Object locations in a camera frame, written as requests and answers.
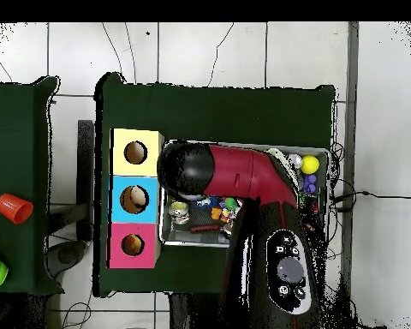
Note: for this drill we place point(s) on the yellow plush duck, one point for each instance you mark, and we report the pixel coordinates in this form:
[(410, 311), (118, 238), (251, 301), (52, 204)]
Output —
[(133, 244)]

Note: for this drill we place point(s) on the yellow ball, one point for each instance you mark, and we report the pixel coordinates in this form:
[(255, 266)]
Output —
[(309, 164)]

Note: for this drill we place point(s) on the orange plastic cup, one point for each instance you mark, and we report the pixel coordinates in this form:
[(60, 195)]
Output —
[(13, 208)]

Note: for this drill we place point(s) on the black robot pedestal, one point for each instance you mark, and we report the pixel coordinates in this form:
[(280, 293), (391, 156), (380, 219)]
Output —
[(191, 312)]

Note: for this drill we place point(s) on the crushed metal can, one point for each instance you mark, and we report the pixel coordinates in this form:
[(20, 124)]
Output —
[(179, 210)]

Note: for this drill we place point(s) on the wooden box with three holes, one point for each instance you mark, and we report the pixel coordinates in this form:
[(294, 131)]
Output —
[(147, 164)]

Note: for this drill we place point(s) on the shallow mesh bin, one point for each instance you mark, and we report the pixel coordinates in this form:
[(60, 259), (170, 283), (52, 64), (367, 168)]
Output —
[(178, 236)]

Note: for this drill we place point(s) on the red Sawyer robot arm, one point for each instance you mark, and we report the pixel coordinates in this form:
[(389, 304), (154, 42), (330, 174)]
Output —
[(243, 171)]

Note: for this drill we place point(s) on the purple toy building block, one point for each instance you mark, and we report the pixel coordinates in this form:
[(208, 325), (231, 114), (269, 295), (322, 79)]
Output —
[(310, 183)]

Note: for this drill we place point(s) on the dark green tablecloth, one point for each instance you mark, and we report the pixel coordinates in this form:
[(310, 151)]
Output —
[(20, 240), (209, 113)]

